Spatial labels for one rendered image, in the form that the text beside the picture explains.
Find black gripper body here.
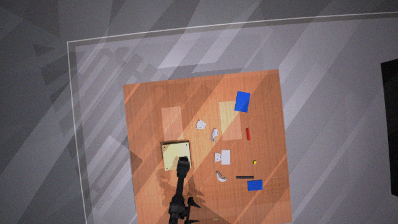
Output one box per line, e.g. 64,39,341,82
182,197,193,224

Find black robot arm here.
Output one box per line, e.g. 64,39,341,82
169,156,190,224

